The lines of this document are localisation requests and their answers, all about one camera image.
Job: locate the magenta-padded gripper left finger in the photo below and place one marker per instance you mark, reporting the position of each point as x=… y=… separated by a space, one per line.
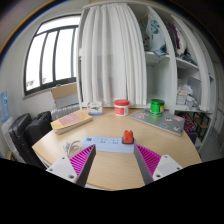
x=61 y=166

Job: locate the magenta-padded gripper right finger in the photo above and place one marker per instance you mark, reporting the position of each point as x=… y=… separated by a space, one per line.
x=166 y=165

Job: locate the orange charger block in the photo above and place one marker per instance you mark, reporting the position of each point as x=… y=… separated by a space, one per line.
x=128 y=136

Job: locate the grey laptop with stickers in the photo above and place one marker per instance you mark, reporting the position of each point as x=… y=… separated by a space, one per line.
x=160 y=121

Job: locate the colourful patterned bag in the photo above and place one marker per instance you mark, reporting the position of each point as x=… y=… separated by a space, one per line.
x=189 y=125

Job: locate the tan and pink book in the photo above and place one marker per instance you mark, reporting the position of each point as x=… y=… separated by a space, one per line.
x=71 y=120

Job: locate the pale blue power strip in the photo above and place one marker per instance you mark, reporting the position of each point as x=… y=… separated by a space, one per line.
x=103 y=143

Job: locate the black office chair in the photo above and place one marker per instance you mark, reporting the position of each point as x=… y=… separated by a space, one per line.
x=26 y=133

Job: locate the white radiator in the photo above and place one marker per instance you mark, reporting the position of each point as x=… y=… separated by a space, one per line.
x=65 y=111

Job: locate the black metal rack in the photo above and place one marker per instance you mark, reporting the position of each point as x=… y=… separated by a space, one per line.
x=201 y=121

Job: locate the green round canister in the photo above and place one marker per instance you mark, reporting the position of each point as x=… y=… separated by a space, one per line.
x=157 y=106

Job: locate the small white printed box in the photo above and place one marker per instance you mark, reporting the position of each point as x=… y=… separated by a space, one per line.
x=95 y=108

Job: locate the white jar with red lid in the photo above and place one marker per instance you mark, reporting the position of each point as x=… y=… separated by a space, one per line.
x=121 y=108

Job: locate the cardboard box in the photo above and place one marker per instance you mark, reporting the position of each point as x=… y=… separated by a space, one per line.
x=65 y=93

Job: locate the white shelf unit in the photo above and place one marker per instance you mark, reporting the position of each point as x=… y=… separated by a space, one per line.
x=160 y=76

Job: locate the dark-framed window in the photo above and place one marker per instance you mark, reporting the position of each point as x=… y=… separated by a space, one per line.
x=50 y=56

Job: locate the white curtain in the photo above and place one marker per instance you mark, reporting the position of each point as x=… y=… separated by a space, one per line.
x=113 y=56

